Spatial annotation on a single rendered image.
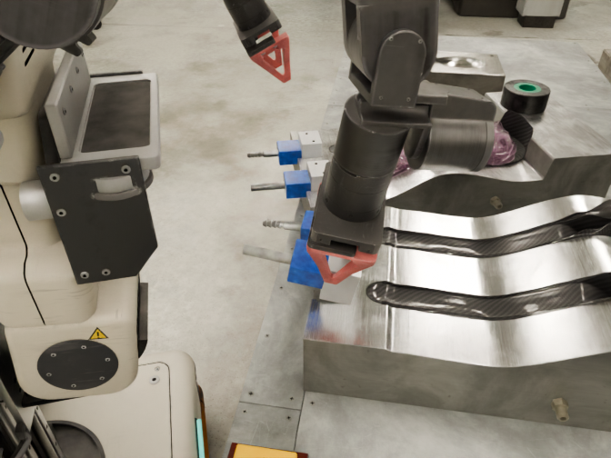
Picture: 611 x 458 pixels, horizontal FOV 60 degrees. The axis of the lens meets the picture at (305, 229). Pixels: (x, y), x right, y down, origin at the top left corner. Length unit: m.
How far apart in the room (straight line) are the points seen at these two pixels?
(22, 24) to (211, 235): 1.84
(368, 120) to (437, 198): 0.44
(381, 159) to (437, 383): 0.27
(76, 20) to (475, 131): 0.31
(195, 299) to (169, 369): 0.59
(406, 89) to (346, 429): 0.37
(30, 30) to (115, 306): 0.45
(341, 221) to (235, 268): 1.53
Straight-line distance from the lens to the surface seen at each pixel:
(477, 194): 0.88
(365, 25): 0.40
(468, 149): 0.46
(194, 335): 1.79
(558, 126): 1.02
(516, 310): 0.64
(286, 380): 0.64
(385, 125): 0.43
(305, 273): 0.57
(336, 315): 0.59
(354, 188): 0.46
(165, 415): 1.28
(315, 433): 0.60
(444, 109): 0.45
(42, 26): 0.39
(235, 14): 0.86
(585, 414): 0.66
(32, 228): 0.72
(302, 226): 0.68
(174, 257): 2.10
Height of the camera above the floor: 1.31
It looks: 37 degrees down
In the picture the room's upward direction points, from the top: straight up
